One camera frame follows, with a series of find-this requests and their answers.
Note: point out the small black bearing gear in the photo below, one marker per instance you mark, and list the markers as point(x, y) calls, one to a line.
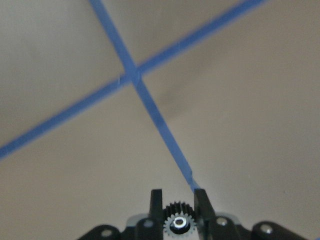
point(179, 220)

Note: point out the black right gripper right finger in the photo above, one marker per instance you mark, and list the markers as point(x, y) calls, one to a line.
point(209, 225)

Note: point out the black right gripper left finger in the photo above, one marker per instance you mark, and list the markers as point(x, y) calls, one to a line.
point(151, 227)

